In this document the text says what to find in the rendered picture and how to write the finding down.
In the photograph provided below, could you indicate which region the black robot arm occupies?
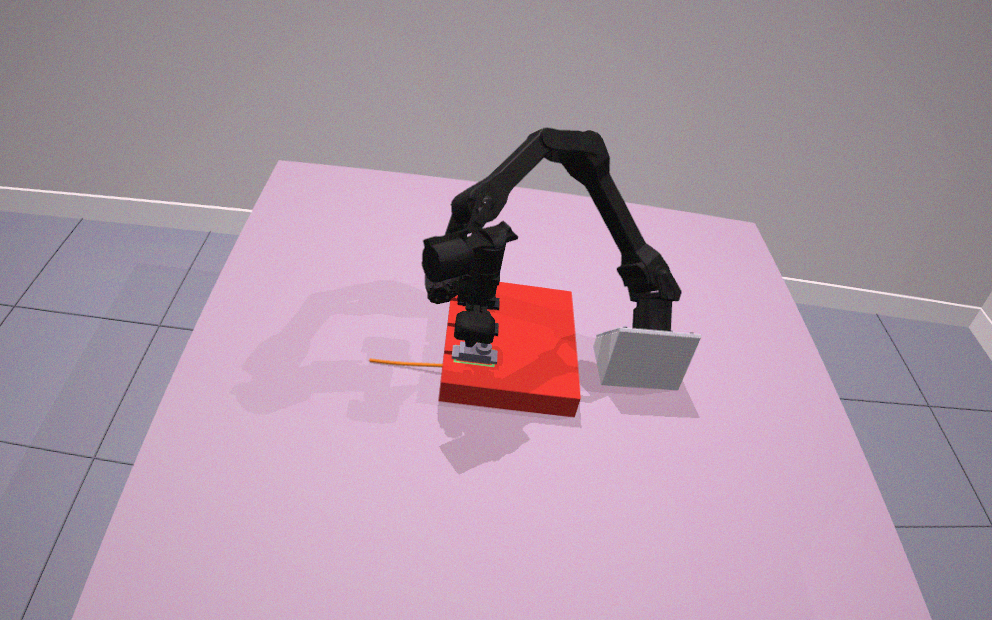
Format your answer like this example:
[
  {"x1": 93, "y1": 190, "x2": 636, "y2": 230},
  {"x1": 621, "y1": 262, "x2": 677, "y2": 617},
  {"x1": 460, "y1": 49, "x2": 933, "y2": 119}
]
[{"x1": 421, "y1": 127, "x2": 682, "y2": 332}]

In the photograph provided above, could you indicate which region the red flat platform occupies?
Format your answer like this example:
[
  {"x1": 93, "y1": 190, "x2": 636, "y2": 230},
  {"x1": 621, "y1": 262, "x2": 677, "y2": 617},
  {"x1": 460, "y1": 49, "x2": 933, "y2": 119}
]
[{"x1": 438, "y1": 282, "x2": 581, "y2": 418}]

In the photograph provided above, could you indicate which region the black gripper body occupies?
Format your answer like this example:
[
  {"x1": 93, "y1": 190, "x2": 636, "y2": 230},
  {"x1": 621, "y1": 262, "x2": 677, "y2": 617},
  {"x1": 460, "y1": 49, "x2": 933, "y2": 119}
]
[{"x1": 454, "y1": 269, "x2": 501, "y2": 344}]

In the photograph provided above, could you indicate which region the grey micro servo with orange cable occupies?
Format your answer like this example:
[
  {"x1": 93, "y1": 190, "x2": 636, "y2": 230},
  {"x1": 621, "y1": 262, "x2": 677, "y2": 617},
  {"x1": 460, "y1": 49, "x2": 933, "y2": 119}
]
[{"x1": 369, "y1": 341, "x2": 498, "y2": 368}]

